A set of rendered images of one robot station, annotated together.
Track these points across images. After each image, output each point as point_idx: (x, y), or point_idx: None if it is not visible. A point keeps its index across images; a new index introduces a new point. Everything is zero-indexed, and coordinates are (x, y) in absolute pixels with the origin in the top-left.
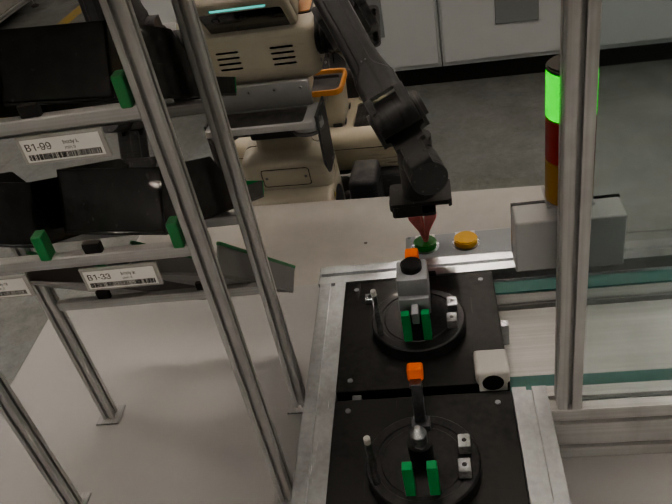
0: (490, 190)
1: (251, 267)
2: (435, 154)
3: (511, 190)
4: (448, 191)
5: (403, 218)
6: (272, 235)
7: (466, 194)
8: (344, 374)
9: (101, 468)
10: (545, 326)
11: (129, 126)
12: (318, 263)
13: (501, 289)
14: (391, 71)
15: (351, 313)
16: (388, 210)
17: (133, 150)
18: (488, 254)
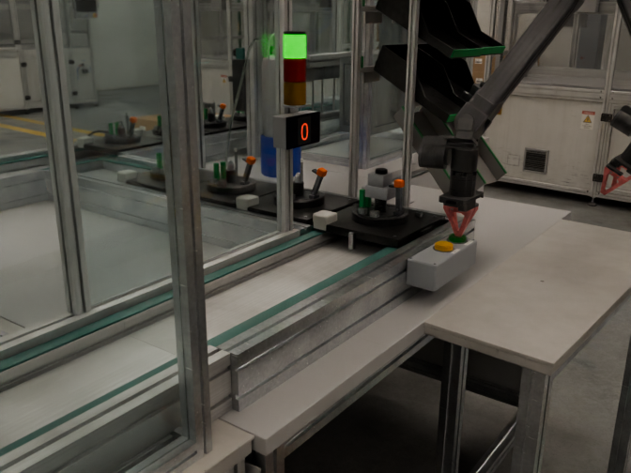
0: (572, 340)
1: (418, 142)
2: (433, 147)
3: (561, 347)
4: (449, 197)
5: (563, 299)
6: (592, 262)
7: (577, 329)
8: (373, 203)
9: (421, 206)
10: (349, 264)
11: (625, 132)
12: (532, 265)
13: (386, 249)
14: (473, 95)
15: (415, 211)
16: (585, 298)
17: (623, 151)
18: (420, 249)
